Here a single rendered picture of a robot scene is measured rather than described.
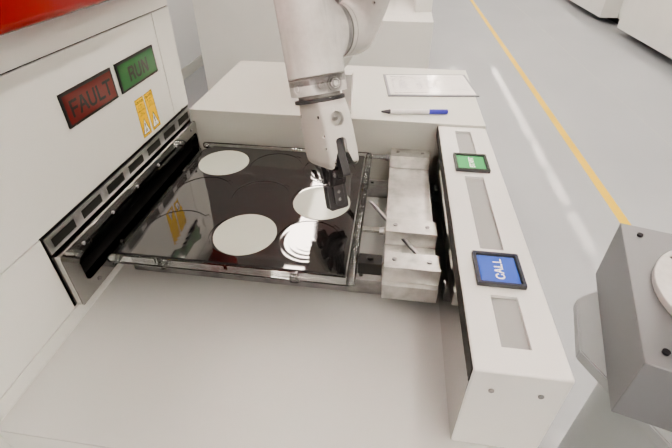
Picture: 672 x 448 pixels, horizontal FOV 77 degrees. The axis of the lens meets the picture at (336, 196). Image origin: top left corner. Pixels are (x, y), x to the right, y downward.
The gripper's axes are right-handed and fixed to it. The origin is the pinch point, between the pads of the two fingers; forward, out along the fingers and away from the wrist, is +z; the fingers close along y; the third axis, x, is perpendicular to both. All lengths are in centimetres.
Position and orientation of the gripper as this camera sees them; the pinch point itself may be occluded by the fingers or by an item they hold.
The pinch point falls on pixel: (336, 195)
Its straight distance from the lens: 66.6
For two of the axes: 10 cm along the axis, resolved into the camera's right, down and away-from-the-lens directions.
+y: -4.3, -1.9, 8.8
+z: 1.5, 9.5, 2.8
